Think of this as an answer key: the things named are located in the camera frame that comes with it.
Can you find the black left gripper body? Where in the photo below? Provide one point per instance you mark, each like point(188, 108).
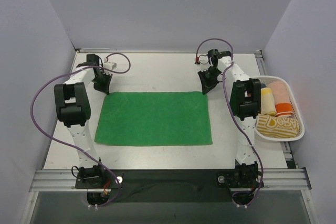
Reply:
point(102, 80)

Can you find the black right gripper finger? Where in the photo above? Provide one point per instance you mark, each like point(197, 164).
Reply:
point(204, 82)
point(212, 83)

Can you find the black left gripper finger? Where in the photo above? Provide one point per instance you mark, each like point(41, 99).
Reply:
point(100, 86)
point(106, 83)

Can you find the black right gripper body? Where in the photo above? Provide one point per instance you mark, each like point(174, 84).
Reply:
point(208, 79)

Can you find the green cloth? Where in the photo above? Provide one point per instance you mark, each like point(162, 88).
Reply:
point(154, 119)

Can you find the yellow cream towel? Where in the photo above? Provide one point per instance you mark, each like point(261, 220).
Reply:
point(267, 102)

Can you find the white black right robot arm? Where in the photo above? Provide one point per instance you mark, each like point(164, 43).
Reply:
point(243, 98)

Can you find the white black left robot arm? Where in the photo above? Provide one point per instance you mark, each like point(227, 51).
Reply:
point(74, 111)

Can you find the yellow white patterned rolled towel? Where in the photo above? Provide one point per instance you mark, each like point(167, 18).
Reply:
point(275, 127)

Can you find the peach orange rolled towel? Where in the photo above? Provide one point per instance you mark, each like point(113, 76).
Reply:
point(282, 99)

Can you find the black base mat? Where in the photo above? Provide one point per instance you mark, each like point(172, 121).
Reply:
point(241, 189)

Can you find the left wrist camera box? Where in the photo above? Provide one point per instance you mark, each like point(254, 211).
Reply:
point(109, 65)

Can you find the aluminium front frame rail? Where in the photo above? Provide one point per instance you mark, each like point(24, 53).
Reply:
point(63, 180)

